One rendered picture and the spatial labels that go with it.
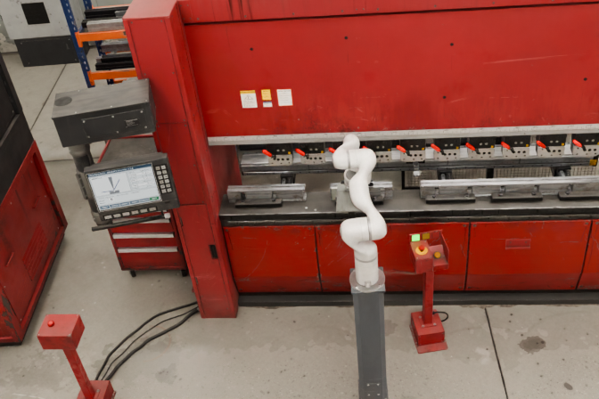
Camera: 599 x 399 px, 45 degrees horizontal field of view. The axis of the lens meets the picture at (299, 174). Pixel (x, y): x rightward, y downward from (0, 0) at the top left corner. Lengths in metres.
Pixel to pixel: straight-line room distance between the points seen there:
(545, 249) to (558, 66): 1.27
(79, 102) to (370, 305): 1.86
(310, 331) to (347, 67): 1.90
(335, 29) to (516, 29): 0.94
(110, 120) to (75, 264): 2.29
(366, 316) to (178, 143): 1.44
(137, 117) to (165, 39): 0.42
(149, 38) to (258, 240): 1.58
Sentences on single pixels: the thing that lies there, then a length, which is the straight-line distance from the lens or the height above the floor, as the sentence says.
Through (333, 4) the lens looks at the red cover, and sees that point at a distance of 3.87.
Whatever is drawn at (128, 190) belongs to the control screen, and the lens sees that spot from 4.10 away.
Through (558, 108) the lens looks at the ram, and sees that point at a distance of 4.33.
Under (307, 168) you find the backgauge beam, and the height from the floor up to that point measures 0.93.
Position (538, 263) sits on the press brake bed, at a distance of 4.94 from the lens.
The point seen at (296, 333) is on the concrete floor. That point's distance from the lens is 5.03.
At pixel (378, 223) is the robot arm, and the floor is 1.42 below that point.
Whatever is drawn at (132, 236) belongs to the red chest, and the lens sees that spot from 5.29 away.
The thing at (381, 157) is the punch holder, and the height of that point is 1.22.
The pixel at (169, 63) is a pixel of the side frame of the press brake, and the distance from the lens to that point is 3.94.
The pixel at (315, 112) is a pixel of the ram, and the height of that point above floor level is 1.55.
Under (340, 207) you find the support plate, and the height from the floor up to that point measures 1.00.
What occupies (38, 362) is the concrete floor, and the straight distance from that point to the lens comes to 5.39.
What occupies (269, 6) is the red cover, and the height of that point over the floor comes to 2.23.
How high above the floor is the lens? 3.85
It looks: 38 degrees down
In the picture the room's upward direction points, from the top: 7 degrees counter-clockwise
